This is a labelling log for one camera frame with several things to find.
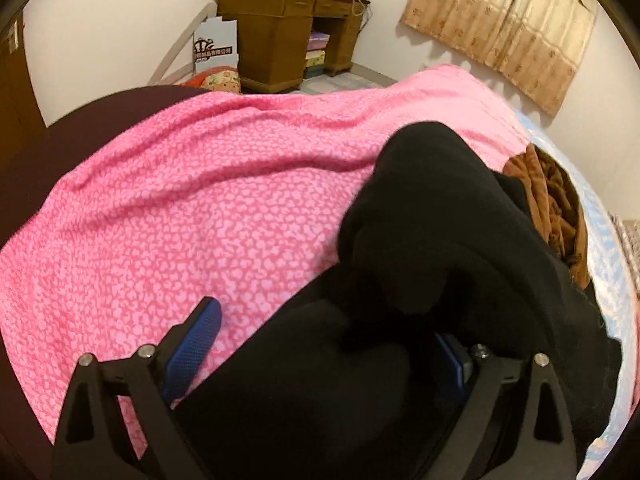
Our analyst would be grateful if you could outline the white printed paper bag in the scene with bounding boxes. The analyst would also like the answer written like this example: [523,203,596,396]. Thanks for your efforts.
[193,16,239,74]

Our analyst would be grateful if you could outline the light blue printed bed sheet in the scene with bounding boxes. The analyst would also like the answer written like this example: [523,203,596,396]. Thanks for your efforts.
[516,113,638,479]

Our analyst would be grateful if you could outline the black jacket with brown lining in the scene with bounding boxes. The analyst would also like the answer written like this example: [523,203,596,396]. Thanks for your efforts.
[176,122,622,479]

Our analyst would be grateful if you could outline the beige patterned window curtain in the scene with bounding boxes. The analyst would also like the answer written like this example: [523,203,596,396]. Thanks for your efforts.
[400,0,598,117]

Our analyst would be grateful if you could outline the brown wooden desk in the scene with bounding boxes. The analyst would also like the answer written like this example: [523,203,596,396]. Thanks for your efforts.
[215,0,370,93]

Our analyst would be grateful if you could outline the stacked colourful boxes under desk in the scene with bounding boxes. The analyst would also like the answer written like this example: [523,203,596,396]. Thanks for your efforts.
[303,32,331,79]

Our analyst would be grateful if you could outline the pink patterned bed blanket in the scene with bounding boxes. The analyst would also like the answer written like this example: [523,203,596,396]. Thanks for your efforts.
[1,65,528,440]

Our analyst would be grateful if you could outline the orange patterned floor bag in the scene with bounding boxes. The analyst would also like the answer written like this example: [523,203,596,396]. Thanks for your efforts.
[182,66,241,94]

